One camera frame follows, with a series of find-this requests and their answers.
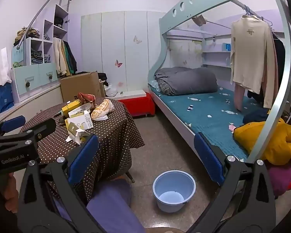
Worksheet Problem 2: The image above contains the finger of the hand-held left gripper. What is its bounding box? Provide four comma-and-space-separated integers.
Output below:
0, 115, 27, 139
0, 118, 57, 149

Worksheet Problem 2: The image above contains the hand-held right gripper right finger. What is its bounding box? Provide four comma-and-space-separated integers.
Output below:
185, 132, 277, 233

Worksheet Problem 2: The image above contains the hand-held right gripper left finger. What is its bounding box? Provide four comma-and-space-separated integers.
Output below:
17, 135, 107, 233

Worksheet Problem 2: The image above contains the blue plastic basin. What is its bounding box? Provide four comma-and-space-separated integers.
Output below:
152, 170, 196, 213

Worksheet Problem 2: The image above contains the person's left hand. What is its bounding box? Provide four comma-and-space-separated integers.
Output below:
1, 172, 20, 201

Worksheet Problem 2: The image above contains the crumpled white paper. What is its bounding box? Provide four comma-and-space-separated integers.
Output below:
65, 129, 93, 146

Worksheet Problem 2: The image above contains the white curved platform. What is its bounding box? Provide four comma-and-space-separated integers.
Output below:
0, 78, 63, 136

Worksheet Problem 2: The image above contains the blue bag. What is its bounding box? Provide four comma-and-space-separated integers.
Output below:
0, 84, 15, 115

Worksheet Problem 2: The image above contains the white yellow carton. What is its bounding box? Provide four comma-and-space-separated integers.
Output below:
65, 110, 94, 136

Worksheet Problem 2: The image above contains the yellow box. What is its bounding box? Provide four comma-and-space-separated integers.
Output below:
61, 100, 84, 117

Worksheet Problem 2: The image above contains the brown polka-dot tablecloth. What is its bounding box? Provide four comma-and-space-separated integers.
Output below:
19, 97, 146, 199

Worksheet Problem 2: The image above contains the teal candy-print bed sheet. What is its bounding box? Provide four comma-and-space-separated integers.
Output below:
149, 85, 282, 161

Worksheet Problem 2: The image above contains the metal table leg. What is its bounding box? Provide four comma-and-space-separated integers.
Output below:
122, 167, 136, 183

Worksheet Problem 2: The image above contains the crumpled beige wrapper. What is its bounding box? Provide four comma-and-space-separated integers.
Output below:
90, 99, 114, 120

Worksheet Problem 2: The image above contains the red brown paper bag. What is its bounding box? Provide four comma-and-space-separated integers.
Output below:
78, 92, 95, 107

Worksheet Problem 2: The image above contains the large cardboard box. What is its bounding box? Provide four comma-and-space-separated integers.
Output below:
59, 71, 103, 103

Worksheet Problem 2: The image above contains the white shopping bag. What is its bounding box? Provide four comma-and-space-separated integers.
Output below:
0, 47, 12, 86

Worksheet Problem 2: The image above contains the person's purple trouser leg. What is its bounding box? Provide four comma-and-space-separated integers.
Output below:
53, 178, 146, 233

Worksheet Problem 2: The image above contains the navy garment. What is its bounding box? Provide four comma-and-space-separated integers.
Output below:
242, 108, 269, 124

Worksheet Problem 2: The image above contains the yellow garment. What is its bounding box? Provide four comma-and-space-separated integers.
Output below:
233, 118, 291, 164

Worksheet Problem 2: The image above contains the pink hanging garment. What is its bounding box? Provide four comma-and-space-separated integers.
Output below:
233, 53, 279, 111

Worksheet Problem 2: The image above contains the folded jeans stack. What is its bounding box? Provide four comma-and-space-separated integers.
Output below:
30, 47, 44, 65

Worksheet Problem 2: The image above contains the white plastic bag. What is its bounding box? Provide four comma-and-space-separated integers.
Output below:
104, 83, 118, 97

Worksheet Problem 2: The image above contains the cream hanging jacket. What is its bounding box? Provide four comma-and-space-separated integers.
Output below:
53, 37, 67, 77

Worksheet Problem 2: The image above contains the green hanging jacket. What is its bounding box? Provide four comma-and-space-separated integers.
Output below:
63, 41, 72, 74

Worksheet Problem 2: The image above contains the red bench with white top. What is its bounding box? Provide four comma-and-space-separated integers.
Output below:
116, 90, 156, 117

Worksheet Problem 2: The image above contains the purple garment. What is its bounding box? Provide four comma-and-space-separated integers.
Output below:
264, 161, 291, 197

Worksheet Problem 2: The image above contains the black hanging jacket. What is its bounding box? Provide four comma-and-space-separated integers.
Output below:
64, 40, 78, 74

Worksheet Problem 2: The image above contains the grey folded quilt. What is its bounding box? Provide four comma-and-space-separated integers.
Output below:
154, 67, 218, 96

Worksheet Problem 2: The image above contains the olive clothes pile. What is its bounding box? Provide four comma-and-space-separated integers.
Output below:
13, 27, 40, 46

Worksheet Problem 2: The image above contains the white cubby shelf cabinet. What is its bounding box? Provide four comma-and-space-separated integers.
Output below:
24, 3, 71, 66

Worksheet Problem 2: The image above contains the white wardrobe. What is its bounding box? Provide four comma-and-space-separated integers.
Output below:
81, 11, 168, 98

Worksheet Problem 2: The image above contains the grey metal handrail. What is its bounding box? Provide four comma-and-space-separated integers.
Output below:
17, 0, 72, 49

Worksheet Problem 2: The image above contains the cream hanging sweater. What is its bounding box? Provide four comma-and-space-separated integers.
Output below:
230, 15, 275, 108

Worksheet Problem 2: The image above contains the black hanging garment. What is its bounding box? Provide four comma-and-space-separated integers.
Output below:
247, 33, 287, 103

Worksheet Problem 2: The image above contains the white wall shelf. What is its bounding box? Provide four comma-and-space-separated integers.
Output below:
201, 49, 233, 68

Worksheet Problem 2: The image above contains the pale teal bunk bed frame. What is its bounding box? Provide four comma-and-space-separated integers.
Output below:
148, 0, 291, 165

